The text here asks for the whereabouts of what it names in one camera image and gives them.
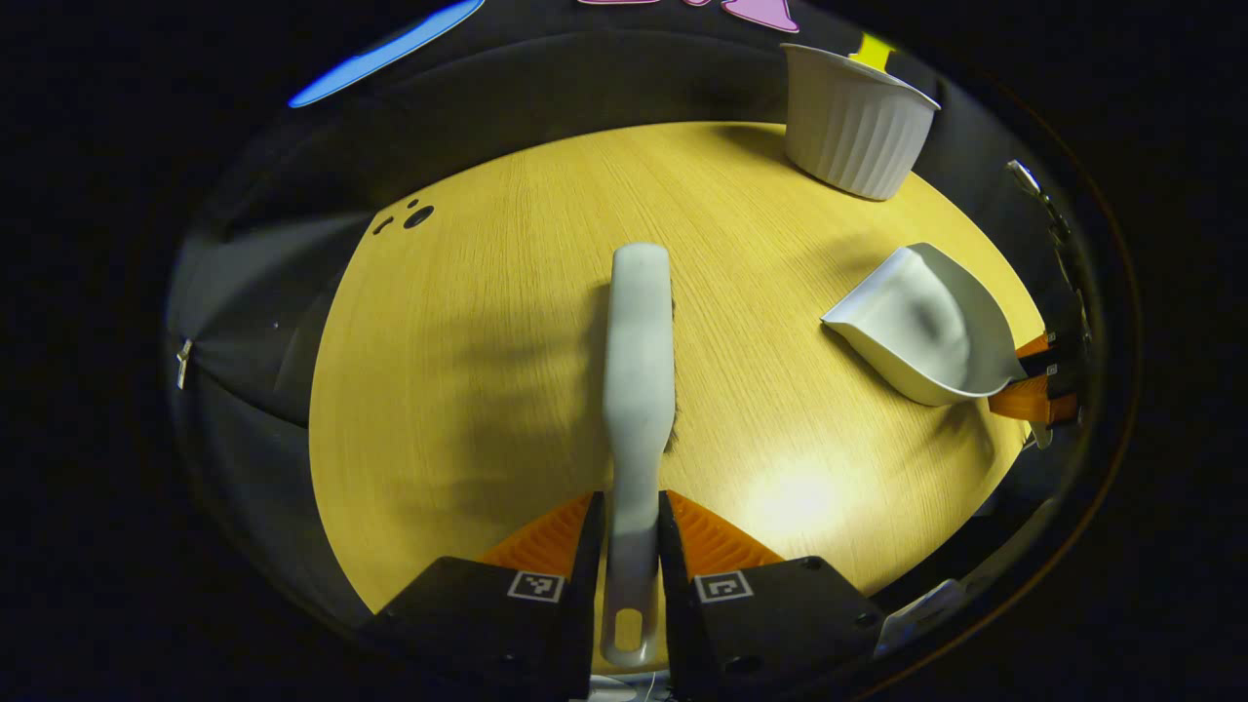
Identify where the small white broom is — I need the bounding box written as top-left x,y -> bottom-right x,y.
600,242 -> 678,669

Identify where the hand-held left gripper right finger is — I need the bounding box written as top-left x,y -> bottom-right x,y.
658,490 -> 888,702

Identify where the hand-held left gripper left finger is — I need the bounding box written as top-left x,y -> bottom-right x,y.
366,490 -> 607,702

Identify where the white dustpan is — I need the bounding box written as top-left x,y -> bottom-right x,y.
821,243 -> 1030,408

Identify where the white ribbed garbage bin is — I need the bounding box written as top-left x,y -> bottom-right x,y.
783,43 -> 942,202

